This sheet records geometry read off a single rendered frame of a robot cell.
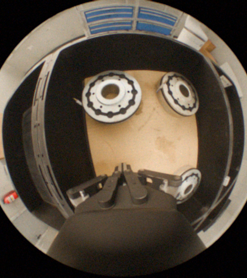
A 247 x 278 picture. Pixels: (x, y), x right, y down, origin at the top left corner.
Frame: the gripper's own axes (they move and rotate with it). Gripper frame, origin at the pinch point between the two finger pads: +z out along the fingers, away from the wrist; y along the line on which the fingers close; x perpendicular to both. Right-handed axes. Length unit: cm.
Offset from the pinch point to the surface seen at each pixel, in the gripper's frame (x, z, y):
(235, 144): -5, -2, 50
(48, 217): -16.4, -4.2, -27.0
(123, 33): 20.7, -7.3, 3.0
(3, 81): 199, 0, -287
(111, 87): 14.7, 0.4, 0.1
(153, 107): 10.6, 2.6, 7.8
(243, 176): -158, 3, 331
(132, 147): 3.4, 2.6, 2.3
